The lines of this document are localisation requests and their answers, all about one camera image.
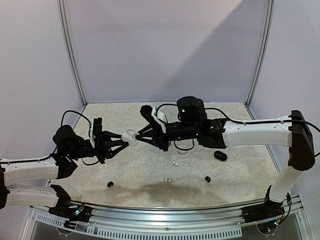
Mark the right aluminium corner post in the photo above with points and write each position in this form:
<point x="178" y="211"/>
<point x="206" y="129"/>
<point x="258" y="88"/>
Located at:
<point x="262" y="52"/>

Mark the aluminium front rail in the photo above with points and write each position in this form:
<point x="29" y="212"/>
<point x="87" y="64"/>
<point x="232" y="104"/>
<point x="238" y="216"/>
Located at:
<point x="225" y="222"/>

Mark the black earbud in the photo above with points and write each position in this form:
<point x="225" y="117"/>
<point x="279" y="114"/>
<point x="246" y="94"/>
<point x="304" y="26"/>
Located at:
<point x="110" y="184"/>
<point x="207" y="179"/>

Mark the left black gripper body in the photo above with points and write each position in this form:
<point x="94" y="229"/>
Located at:
<point x="99" y="150"/>

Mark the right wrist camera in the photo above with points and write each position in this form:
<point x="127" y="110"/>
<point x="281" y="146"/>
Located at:
<point x="151" y="115"/>

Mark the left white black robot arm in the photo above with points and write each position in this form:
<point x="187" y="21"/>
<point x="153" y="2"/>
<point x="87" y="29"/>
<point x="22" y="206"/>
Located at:
<point x="60" y="165"/>

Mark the left aluminium corner post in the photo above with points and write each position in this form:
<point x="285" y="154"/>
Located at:
<point x="61" y="5"/>

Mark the black earbud charging case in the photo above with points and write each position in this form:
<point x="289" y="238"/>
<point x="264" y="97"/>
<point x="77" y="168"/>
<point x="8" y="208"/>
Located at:
<point x="221" y="156"/>

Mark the white oblong charging case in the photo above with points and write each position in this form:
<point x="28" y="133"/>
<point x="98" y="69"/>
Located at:
<point x="130" y="137"/>

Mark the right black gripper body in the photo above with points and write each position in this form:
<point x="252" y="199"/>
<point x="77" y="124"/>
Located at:
<point x="161" y="133"/>

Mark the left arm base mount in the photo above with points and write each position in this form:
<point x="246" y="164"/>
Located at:
<point x="72" y="212"/>

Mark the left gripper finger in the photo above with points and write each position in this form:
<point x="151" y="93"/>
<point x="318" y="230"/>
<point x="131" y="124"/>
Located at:
<point x="107" y="135"/>
<point x="115" y="147"/>

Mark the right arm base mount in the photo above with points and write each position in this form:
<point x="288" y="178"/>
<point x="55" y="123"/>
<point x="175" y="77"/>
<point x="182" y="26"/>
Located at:
<point x="266" y="210"/>

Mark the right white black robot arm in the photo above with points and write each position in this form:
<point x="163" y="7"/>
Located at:
<point x="291" y="131"/>

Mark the black earbud left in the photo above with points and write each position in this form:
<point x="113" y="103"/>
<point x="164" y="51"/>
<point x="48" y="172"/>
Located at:
<point x="110" y="184"/>

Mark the black earbud right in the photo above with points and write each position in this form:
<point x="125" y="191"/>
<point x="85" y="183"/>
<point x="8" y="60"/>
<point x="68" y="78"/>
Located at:
<point x="207" y="179"/>

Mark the aluminium corner post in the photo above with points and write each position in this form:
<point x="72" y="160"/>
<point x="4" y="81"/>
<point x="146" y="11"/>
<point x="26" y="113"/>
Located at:
<point x="262" y="52"/>
<point x="61" y="5"/>

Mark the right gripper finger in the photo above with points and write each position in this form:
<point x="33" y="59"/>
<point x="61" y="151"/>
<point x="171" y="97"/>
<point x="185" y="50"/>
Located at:
<point x="148" y="140"/>
<point x="148" y="130"/>

